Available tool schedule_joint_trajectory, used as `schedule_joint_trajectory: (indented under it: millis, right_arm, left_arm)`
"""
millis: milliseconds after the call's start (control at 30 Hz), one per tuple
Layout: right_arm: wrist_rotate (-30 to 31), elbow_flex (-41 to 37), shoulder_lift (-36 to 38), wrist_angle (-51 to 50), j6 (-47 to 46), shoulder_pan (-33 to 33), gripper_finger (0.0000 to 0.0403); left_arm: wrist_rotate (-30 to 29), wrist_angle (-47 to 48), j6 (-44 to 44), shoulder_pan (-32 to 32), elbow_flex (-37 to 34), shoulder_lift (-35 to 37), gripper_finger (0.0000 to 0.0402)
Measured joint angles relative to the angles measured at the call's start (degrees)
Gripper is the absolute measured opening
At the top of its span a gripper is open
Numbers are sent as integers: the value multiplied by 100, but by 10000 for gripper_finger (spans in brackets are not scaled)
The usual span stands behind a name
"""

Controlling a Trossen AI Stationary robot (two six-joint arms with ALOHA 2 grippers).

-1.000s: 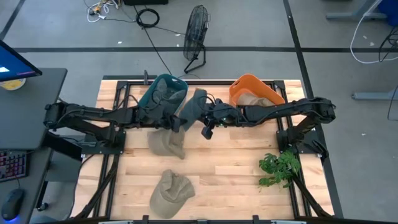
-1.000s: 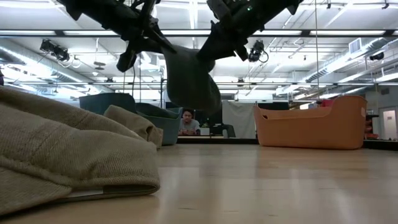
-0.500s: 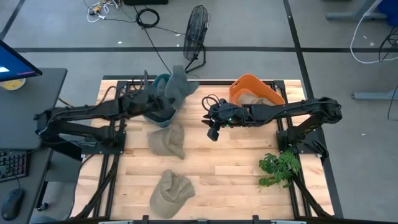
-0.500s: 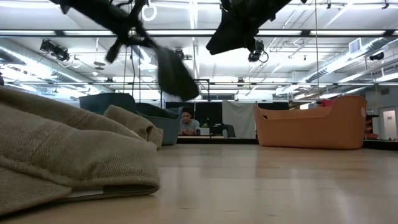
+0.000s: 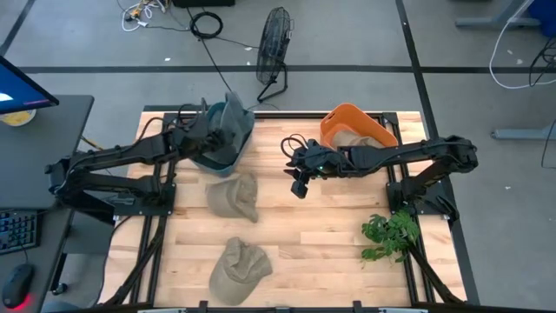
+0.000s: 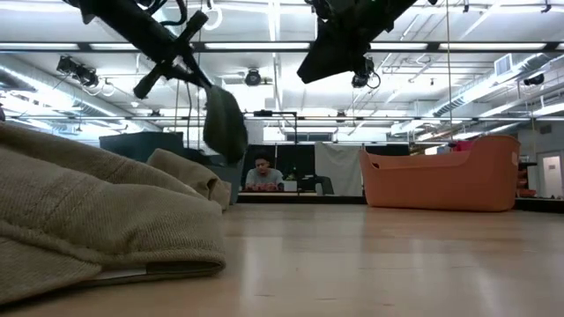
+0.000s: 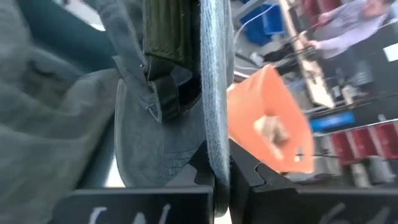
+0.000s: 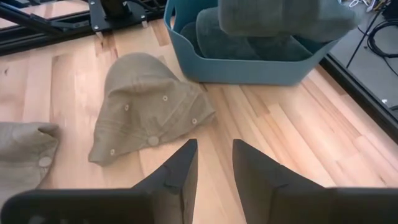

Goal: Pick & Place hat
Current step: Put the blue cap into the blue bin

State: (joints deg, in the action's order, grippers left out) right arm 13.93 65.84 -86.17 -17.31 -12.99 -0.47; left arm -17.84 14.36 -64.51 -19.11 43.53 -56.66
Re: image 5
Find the black caster wheel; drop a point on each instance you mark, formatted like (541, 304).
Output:
(61, 289)

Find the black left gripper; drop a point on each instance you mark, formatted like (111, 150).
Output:
(195, 137)

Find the black computer mouse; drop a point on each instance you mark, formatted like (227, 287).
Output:
(17, 284)

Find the black diagonal frame brace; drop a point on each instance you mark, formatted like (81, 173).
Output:
(134, 274)
(438, 278)

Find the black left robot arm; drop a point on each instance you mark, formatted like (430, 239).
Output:
(126, 150)

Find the black desk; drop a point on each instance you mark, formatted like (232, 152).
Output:
(39, 152)

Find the orange plastic basket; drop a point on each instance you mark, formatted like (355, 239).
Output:
(347, 115)

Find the black table frame rails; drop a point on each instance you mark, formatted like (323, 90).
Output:
(286, 115)

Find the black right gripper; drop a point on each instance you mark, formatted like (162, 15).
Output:
(319, 163)

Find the black floor fan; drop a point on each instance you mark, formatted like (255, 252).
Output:
(273, 43)

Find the black floor box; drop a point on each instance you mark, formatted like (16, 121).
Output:
(204, 3)

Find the yellow round dish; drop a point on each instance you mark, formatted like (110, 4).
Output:
(17, 118)

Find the black keyboard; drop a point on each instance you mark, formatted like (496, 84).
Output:
(17, 230)

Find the gray desk foot bar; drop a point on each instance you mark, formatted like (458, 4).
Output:
(521, 132)

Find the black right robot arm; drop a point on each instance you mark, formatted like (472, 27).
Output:
(399, 152)

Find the green potted plant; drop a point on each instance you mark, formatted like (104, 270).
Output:
(388, 232)

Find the large blue plastic bin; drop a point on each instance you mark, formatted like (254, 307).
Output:
(545, 13)

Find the tan baseball cap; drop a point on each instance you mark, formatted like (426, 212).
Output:
(232, 197)
(352, 139)
(236, 274)

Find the teal plastic basket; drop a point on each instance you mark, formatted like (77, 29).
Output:
(217, 168)

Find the computer monitor blue screen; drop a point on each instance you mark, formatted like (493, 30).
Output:
(17, 91)

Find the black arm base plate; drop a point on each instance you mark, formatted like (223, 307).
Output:
(130, 208)
(436, 202)

